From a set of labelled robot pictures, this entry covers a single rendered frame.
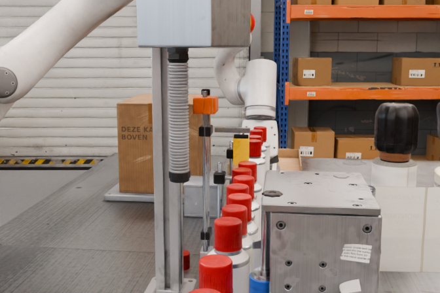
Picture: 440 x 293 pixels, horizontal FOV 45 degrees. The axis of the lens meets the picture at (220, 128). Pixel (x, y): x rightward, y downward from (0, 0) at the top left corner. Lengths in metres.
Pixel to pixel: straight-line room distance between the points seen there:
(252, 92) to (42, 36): 0.54
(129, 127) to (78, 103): 3.94
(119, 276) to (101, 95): 4.40
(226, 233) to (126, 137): 0.99
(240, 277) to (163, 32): 0.41
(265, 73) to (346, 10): 3.34
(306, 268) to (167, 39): 0.46
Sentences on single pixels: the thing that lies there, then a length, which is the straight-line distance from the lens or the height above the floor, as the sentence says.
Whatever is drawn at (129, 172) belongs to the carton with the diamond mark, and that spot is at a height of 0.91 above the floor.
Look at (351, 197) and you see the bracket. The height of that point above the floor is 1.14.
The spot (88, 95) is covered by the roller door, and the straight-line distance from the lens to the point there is 5.47.
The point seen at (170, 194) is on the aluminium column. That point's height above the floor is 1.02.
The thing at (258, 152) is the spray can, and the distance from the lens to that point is 1.13.
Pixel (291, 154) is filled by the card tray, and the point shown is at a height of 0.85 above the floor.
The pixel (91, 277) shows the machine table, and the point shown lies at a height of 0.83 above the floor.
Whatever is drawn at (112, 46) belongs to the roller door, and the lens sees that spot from 5.39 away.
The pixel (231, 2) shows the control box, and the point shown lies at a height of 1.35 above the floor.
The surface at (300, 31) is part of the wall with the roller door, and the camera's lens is 5.45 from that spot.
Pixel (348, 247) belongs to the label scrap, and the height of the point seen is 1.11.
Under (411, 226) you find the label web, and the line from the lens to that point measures 0.93.
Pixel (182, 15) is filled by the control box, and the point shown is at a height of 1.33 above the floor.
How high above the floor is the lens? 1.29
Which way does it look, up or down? 9 degrees down
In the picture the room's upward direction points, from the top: straight up
